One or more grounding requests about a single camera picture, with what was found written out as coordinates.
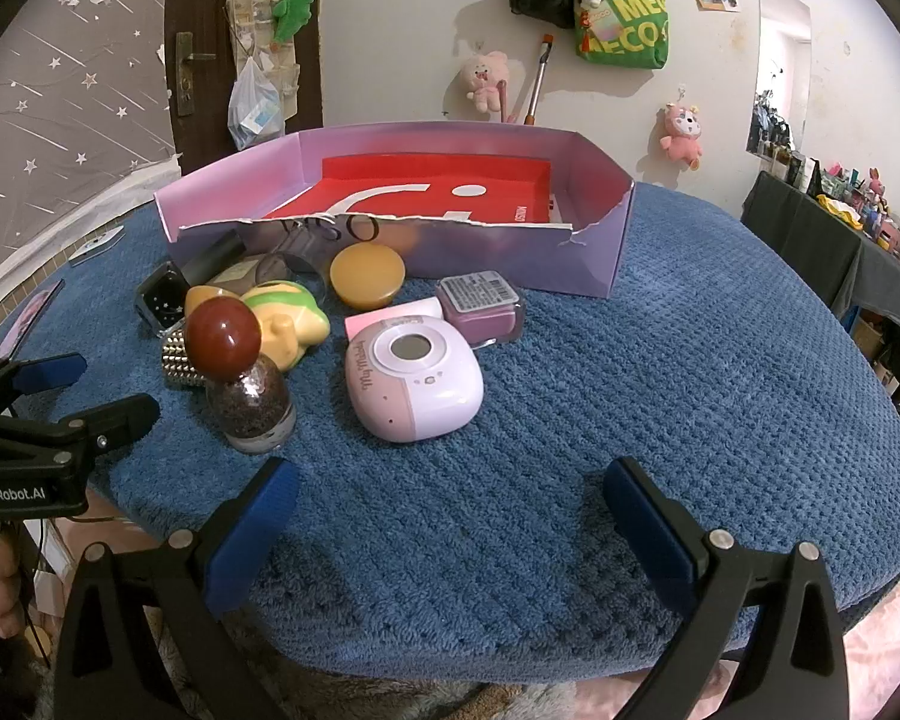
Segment purple nail polish bottle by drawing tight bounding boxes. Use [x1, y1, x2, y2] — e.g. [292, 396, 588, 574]
[345, 270, 527, 352]

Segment green plush toy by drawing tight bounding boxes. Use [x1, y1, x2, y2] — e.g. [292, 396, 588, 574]
[272, 0, 317, 42]

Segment brass door handle plate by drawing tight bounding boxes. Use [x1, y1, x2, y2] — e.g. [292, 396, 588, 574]
[176, 31, 217, 117]

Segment red-capped glitter bottle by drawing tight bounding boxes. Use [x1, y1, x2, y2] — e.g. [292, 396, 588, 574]
[186, 298, 297, 455]

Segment white card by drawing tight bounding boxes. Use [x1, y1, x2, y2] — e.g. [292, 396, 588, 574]
[67, 229, 125, 267]

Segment green yellow toy figurine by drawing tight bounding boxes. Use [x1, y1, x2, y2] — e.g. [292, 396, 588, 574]
[241, 281, 332, 374]

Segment pink card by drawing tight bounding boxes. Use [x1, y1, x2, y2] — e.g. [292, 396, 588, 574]
[0, 279, 67, 361]

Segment pink mini printer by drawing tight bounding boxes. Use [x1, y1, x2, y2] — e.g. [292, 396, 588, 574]
[345, 317, 486, 443]

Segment green tote bag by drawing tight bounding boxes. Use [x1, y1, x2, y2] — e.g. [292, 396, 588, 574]
[576, 0, 670, 72]

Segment pink pig plush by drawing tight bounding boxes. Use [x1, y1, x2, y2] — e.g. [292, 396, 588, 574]
[461, 51, 511, 115]

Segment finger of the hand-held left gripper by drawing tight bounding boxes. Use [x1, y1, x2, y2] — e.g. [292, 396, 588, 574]
[0, 352, 89, 400]
[0, 394, 161, 466]

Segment wall mirror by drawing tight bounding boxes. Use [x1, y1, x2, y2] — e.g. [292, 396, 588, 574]
[746, 0, 815, 162]

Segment purple cardboard box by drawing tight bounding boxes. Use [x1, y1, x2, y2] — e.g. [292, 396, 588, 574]
[154, 122, 636, 299]

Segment black cylinder tube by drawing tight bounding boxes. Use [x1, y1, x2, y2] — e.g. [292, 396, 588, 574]
[182, 229, 247, 286]

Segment clear plastic cup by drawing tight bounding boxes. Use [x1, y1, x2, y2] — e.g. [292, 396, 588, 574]
[259, 251, 329, 305]

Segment clear plastic bag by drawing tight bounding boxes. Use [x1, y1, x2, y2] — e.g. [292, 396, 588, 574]
[227, 56, 286, 152]

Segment silver orange mop stick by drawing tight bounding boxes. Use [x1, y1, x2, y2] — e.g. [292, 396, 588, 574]
[523, 34, 556, 126]

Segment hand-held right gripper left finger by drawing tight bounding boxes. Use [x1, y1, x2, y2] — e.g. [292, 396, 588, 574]
[52, 456, 301, 720]

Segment black cube bottle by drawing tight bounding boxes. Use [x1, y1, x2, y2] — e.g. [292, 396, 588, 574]
[134, 262, 190, 336]

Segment black-clothed side table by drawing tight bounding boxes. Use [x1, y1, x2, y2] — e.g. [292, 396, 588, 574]
[741, 171, 900, 421]

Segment pink bedsheet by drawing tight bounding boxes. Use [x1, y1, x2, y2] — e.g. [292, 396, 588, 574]
[844, 540, 900, 720]

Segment grey square case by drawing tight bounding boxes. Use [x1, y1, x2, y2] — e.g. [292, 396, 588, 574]
[217, 255, 286, 293]

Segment clutter of toiletries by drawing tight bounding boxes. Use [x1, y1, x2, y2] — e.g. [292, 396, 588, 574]
[750, 101, 900, 275]

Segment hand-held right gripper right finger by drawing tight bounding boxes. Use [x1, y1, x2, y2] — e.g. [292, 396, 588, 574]
[602, 456, 850, 720]

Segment blue knitted blanket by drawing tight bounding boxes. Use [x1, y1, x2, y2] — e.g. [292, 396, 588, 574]
[0, 184, 900, 680]

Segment pink bear plush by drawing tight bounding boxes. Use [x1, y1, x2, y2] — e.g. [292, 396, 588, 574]
[658, 101, 706, 172]

